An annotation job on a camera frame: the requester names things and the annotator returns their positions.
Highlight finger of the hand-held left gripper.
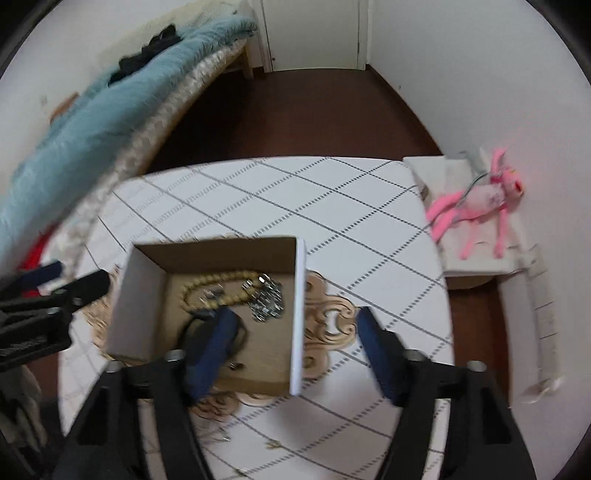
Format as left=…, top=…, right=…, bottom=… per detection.
left=51, top=270, right=110, bottom=311
left=8, top=260, right=64, bottom=293

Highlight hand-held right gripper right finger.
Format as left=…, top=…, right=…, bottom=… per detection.
left=355, top=306, right=537, bottom=480

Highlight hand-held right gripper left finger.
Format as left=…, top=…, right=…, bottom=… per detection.
left=54, top=306, right=239, bottom=480

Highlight white cardboard box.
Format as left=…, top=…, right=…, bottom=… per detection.
left=105, top=236, right=307, bottom=397

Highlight beige bead necklace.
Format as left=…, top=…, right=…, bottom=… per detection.
left=181, top=270, right=262, bottom=311

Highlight silver chain jewelry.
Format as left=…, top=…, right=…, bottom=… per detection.
left=242, top=274, right=284, bottom=323

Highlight red cloth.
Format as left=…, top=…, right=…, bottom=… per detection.
left=18, top=231, right=52, bottom=296

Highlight wooden ornate carved tray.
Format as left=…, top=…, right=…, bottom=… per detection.
left=88, top=271, right=360, bottom=408

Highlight white checked tablecloth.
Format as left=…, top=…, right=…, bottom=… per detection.
left=57, top=157, right=455, bottom=480

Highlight bed with teal blanket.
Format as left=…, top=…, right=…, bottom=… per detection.
left=0, top=17, right=259, bottom=265

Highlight white side cabinet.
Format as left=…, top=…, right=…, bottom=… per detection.
left=403, top=148, right=541, bottom=278

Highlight beige patterned mattress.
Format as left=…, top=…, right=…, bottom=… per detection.
left=46, top=46, right=245, bottom=287

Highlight pink plush toy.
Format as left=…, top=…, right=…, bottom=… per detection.
left=426, top=147, right=527, bottom=260

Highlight black cloth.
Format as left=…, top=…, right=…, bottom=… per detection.
left=108, top=23, right=179, bottom=86

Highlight white door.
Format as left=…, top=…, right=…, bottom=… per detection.
left=261, top=0, right=368, bottom=73

